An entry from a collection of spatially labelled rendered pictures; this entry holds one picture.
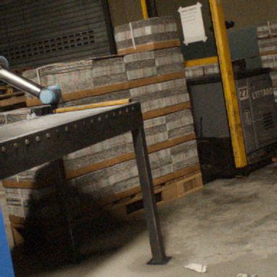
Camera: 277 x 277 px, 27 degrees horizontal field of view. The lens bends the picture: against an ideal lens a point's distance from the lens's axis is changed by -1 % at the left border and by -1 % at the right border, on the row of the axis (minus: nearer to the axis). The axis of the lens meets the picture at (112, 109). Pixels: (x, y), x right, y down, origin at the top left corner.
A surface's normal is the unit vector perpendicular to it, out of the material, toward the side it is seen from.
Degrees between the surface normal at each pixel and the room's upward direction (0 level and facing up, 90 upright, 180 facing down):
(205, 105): 90
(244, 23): 90
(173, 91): 90
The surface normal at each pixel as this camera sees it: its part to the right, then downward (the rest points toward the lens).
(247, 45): -0.47, 0.14
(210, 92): -0.72, 0.17
